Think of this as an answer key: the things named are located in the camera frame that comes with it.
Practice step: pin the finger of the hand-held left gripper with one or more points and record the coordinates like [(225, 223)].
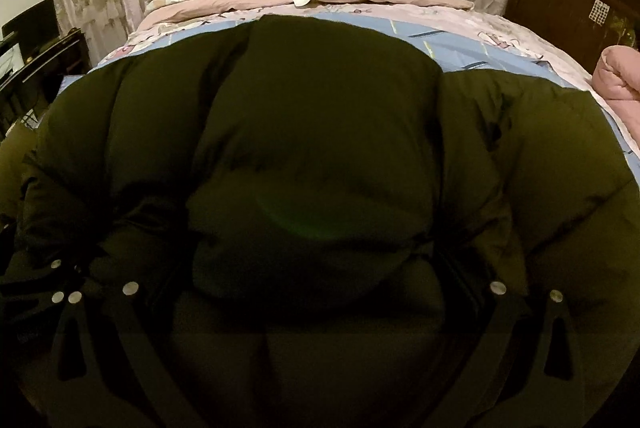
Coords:
[(45, 283)]

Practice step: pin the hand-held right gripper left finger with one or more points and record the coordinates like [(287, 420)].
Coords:
[(145, 343)]

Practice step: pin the blue plaid blanket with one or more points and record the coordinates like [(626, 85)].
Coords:
[(400, 28)]

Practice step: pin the dark wooden headboard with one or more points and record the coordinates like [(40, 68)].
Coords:
[(555, 3)]

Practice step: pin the pink quilt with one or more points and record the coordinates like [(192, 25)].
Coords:
[(620, 73)]

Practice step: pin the pink cartoon bed sheet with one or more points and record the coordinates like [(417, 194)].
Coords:
[(500, 28)]

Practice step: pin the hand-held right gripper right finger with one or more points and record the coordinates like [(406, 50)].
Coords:
[(482, 343)]

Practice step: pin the black monitor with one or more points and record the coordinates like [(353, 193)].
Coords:
[(30, 20)]

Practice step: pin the dark green hooded jacket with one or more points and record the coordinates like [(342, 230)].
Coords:
[(320, 133)]

